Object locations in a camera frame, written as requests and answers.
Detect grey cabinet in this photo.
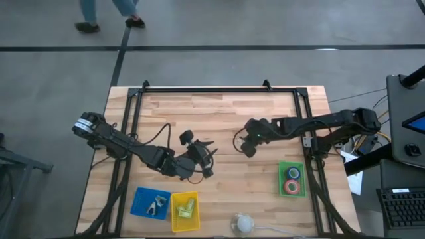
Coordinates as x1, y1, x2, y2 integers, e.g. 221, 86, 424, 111
386, 74, 425, 169

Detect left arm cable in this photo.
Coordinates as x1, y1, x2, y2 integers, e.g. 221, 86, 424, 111
131, 122, 172, 149

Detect person's shoe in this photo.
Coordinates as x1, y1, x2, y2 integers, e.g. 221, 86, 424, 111
74, 21, 101, 34
125, 16, 146, 29

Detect white paper sheet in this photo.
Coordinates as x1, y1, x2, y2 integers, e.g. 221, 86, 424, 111
345, 169, 364, 196

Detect white dome on clear base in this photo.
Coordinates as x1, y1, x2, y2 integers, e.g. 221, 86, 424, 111
230, 213, 256, 237

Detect black pole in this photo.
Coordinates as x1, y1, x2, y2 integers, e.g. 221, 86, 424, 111
402, 64, 425, 89

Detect person's leg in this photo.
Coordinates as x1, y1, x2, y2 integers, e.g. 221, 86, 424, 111
79, 0, 99, 25
112, 0, 139, 18

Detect blue plastic basket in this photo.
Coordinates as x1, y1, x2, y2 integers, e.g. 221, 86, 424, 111
129, 187, 172, 222

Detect black keyboard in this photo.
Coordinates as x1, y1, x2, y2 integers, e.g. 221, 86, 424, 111
376, 187, 425, 230

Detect yellow cables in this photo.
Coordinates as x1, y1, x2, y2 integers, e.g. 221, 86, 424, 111
355, 130, 392, 147

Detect blue screen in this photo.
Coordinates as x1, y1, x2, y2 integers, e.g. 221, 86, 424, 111
401, 111, 425, 135

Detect blue tape roll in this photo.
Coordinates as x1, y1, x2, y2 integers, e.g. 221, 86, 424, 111
286, 165, 302, 181

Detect yellow plastic basket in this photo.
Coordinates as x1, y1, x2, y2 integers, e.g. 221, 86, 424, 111
170, 191, 201, 234

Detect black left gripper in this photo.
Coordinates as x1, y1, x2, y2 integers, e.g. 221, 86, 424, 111
172, 129, 219, 180

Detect green plastic basket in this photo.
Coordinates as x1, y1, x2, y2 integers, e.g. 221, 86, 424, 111
278, 160, 308, 199

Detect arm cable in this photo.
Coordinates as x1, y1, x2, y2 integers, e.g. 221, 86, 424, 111
232, 127, 248, 154
131, 122, 172, 149

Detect white dome cable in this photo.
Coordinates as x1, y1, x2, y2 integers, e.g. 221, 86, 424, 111
254, 225, 306, 238

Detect black support bar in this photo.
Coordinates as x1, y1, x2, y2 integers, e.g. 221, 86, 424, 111
343, 143, 392, 177

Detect thin black cable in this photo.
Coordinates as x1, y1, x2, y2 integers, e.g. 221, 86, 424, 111
328, 88, 388, 104

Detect black metal stand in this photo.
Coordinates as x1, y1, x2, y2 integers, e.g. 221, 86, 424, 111
0, 132, 54, 239

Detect red tape roll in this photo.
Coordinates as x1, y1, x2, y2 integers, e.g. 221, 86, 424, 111
283, 179, 301, 196

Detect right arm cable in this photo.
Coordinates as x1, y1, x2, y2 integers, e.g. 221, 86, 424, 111
232, 127, 248, 154

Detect black round knob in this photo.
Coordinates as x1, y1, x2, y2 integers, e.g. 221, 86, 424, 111
404, 143, 422, 157

